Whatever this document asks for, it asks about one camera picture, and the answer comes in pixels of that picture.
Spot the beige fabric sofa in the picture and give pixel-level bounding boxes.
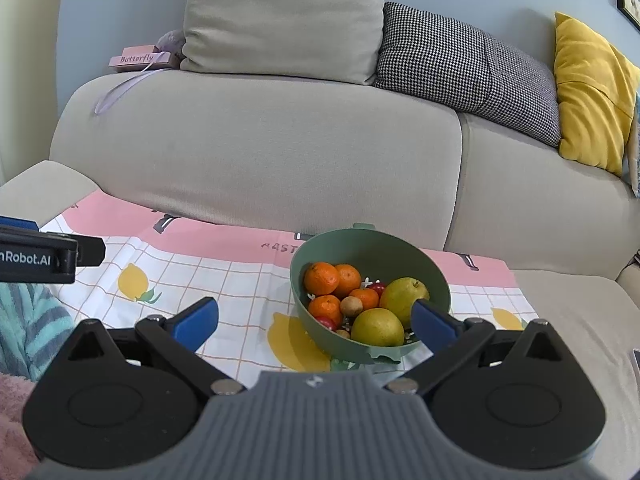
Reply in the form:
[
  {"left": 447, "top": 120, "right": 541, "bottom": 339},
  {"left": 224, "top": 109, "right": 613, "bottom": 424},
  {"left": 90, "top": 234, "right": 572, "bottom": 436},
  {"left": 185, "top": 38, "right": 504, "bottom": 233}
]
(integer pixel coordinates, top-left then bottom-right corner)
[{"left": 0, "top": 0, "right": 640, "bottom": 480}]

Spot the yellow cushion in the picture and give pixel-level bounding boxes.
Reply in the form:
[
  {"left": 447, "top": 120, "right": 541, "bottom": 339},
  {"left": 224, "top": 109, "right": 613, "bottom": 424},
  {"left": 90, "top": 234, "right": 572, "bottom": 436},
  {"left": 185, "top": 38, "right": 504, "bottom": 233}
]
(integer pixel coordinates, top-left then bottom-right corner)
[{"left": 553, "top": 11, "right": 640, "bottom": 177}]

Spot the pink checked lemon-print cloth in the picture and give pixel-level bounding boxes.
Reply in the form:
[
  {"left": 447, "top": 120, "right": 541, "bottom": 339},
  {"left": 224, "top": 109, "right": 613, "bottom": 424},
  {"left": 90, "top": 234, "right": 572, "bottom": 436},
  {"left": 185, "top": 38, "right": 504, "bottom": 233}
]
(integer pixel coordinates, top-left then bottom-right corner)
[{"left": 40, "top": 192, "right": 541, "bottom": 386}]

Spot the beige cushion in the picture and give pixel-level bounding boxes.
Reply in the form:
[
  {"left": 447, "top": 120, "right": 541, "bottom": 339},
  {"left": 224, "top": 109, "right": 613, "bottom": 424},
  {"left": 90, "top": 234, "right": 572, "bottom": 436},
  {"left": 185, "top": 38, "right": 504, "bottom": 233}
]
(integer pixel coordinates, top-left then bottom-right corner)
[{"left": 180, "top": 0, "right": 388, "bottom": 86}]

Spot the green colander bowl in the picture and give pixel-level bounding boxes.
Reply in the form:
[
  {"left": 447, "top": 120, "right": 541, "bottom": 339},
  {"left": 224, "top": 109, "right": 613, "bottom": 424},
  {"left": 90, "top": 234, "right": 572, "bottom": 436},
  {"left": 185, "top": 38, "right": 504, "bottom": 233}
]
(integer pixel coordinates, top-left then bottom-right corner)
[{"left": 290, "top": 223, "right": 451, "bottom": 366}]

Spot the teal striped cloth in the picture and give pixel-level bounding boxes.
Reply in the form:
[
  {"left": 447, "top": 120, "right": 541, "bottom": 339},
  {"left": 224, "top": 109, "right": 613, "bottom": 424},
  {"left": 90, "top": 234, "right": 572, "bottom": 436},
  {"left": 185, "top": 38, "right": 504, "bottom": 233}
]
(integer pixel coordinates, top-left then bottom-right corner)
[{"left": 0, "top": 282, "right": 76, "bottom": 382}]

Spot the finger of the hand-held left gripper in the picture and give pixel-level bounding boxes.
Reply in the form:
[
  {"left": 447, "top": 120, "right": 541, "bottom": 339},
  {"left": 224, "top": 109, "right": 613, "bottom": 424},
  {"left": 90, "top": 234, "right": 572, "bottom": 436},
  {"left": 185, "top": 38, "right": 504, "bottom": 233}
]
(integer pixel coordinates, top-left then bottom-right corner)
[
  {"left": 76, "top": 236, "right": 107, "bottom": 266},
  {"left": 0, "top": 215, "right": 40, "bottom": 234}
]

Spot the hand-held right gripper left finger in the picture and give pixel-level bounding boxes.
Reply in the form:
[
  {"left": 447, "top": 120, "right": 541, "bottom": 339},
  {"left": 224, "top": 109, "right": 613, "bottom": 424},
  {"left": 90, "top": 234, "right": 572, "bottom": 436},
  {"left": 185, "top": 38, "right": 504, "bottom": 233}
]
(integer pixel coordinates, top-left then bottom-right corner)
[{"left": 67, "top": 296, "right": 248, "bottom": 395}]

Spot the green yellow pear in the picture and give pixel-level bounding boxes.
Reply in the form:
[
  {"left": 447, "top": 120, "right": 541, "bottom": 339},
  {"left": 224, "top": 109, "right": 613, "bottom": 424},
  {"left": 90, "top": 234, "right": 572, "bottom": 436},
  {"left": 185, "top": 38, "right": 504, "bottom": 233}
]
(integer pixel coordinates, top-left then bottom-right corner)
[
  {"left": 351, "top": 308, "right": 405, "bottom": 347},
  {"left": 379, "top": 277, "right": 430, "bottom": 330}
]

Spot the grey purple plush toy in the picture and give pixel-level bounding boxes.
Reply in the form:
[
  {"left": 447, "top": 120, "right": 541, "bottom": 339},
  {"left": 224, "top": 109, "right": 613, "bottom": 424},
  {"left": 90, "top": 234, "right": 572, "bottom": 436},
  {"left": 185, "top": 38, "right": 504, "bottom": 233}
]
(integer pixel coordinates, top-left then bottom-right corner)
[{"left": 155, "top": 30, "right": 187, "bottom": 68}]

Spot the houndstooth cushion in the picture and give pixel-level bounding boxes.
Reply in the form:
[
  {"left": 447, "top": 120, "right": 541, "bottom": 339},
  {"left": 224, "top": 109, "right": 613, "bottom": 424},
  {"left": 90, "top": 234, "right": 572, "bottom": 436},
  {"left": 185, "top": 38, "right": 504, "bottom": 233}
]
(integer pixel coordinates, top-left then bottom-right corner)
[{"left": 374, "top": 1, "right": 562, "bottom": 148}]

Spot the lilac ribbon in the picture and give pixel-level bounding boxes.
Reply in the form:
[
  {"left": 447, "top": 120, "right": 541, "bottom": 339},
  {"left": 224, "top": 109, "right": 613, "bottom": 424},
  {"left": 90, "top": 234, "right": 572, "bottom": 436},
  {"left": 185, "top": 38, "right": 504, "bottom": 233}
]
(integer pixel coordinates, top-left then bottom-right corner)
[{"left": 94, "top": 62, "right": 166, "bottom": 115}]

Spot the pink printed box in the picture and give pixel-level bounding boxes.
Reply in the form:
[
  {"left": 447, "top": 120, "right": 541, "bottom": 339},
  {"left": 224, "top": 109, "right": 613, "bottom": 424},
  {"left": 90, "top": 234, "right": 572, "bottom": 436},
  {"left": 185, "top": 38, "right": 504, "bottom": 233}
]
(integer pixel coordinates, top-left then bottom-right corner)
[{"left": 108, "top": 49, "right": 173, "bottom": 68}]

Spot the tangerine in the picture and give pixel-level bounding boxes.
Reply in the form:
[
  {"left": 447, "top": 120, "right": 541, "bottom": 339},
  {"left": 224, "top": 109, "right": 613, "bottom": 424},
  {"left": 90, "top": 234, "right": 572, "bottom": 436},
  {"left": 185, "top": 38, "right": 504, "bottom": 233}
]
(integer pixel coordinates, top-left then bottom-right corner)
[
  {"left": 334, "top": 264, "right": 362, "bottom": 300},
  {"left": 349, "top": 288, "right": 380, "bottom": 311},
  {"left": 304, "top": 262, "right": 341, "bottom": 296},
  {"left": 308, "top": 295, "right": 344, "bottom": 328}
]

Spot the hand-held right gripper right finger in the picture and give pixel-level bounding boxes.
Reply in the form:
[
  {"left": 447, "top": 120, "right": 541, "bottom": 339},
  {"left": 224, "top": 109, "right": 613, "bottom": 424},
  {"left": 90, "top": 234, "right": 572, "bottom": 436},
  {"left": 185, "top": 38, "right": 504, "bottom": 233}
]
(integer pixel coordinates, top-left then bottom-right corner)
[{"left": 382, "top": 298, "right": 571, "bottom": 394}]

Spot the pink fluffy cloth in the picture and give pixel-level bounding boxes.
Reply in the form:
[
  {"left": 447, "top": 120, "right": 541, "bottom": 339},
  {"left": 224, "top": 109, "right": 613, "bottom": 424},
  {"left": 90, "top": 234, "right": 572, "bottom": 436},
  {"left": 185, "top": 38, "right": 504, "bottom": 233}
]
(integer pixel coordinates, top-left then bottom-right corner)
[{"left": 0, "top": 372, "right": 42, "bottom": 480}]

